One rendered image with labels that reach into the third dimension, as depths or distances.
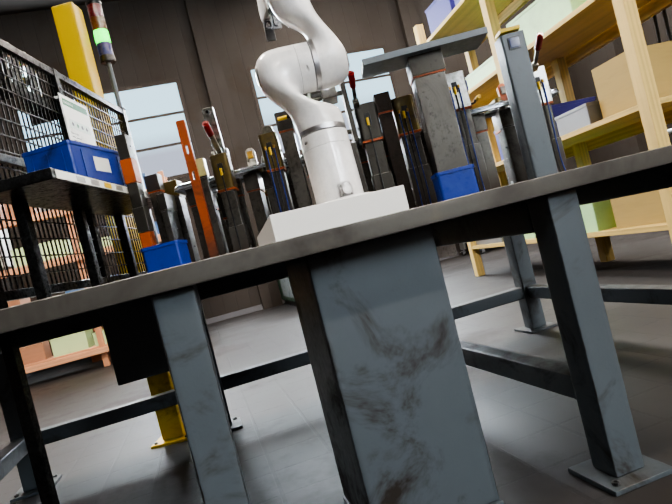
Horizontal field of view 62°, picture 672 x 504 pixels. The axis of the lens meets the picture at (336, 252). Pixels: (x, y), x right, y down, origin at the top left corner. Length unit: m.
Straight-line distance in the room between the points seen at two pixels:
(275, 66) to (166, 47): 7.94
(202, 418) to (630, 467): 0.94
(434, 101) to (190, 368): 1.05
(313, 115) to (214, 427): 0.73
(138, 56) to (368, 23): 3.69
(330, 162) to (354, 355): 0.45
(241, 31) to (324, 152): 8.18
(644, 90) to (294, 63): 2.57
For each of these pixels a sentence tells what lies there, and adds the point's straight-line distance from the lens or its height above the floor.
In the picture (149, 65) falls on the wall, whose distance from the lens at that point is 9.24.
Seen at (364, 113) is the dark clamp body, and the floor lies 1.05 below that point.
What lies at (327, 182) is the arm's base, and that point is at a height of 0.82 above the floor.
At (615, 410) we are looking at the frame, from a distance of 1.44.
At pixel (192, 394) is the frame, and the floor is 0.46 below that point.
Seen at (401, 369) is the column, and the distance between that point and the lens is 1.27.
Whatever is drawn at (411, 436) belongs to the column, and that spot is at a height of 0.22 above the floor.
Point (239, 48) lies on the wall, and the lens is 9.37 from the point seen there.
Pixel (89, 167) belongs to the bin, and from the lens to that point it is 1.89.
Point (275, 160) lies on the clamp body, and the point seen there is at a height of 0.98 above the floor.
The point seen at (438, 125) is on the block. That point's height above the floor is 0.93.
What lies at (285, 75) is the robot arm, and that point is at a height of 1.09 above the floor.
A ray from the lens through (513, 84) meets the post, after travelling 1.78.
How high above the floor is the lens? 0.66
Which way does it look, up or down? 1 degrees down
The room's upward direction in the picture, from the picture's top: 14 degrees counter-clockwise
